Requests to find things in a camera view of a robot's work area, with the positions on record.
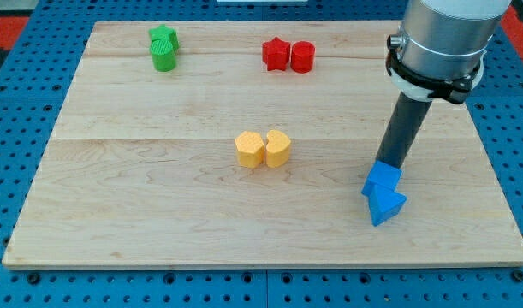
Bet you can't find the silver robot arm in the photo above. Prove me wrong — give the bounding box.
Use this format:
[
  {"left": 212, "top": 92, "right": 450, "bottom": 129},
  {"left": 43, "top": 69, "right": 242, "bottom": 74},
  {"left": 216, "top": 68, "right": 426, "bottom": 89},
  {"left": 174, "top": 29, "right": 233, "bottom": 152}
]
[{"left": 386, "top": 0, "right": 511, "bottom": 104}]

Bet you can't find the yellow pentagon block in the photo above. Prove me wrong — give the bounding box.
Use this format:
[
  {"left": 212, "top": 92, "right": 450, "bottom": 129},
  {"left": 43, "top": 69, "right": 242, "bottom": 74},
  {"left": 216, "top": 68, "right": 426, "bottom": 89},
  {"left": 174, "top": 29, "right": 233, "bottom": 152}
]
[{"left": 235, "top": 131, "right": 264, "bottom": 169}]

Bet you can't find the yellow heart block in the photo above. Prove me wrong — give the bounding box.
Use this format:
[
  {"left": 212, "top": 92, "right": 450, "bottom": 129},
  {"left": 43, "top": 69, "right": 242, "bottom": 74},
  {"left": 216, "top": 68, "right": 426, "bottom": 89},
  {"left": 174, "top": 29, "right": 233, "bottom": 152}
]
[{"left": 265, "top": 130, "right": 291, "bottom": 168}]

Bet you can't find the wooden board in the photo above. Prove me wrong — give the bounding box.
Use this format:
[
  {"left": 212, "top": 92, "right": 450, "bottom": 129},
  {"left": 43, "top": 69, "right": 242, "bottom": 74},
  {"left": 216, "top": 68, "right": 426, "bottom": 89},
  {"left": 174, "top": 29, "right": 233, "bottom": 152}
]
[{"left": 3, "top": 21, "right": 523, "bottom": 270}]

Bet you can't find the red star block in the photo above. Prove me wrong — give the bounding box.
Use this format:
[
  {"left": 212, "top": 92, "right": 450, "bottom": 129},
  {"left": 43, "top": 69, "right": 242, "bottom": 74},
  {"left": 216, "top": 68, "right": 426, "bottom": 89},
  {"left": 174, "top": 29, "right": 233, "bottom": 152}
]
[{"left": 262, "top": 37, "right": 291, "bottom": 71}]

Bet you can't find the red cylinder block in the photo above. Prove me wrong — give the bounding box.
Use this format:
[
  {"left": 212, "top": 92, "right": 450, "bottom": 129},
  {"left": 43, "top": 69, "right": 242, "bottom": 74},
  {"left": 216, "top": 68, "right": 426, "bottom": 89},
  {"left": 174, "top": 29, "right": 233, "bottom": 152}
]
[{"left": 290, "top": 41, "right": 316, "bottom": 74}]

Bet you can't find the blue cube block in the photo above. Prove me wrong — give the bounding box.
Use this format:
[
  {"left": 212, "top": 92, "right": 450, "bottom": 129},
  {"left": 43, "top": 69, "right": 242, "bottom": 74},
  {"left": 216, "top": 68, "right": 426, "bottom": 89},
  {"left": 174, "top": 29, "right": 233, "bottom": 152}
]
[{"left": 361, "top": 160, "right": 402, "bottom": 197}]

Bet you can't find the blue triangle block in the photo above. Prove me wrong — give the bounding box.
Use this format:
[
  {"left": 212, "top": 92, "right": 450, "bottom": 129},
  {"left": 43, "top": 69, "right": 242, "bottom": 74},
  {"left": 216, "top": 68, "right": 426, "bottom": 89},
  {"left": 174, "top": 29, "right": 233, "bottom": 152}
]
[{"left": 368, "top": 185, "right": 407, "bottom": 227}]

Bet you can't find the green cylinder block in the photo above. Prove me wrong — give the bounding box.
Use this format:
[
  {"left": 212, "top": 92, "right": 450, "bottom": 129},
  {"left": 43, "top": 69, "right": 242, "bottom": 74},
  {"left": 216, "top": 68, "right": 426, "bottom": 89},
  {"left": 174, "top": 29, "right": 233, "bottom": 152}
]
[{"left": 149, "top": 39, "right": 176, "bottom": 72}]

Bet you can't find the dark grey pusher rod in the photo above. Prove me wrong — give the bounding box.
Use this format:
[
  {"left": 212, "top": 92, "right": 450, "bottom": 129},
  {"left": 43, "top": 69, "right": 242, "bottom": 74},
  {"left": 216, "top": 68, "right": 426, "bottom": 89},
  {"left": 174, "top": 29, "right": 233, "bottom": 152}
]
[{"left": 376, "top": 92, "right": 432, "bottom": 169}]

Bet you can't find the green star block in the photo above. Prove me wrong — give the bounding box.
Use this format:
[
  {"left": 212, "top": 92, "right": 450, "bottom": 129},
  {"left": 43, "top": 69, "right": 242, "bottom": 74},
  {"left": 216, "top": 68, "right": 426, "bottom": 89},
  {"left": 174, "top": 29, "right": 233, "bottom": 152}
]
[{"left": 148, "top": 25, "right": 180, "bottom": 50}]

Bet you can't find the black cable clamp ring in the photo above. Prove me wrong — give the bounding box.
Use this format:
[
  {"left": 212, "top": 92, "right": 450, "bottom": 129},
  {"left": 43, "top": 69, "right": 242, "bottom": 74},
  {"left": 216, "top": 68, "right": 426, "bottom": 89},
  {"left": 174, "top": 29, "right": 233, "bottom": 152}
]
[{"left": 385, "top": 34, "right": 484, "bottom": 105}]

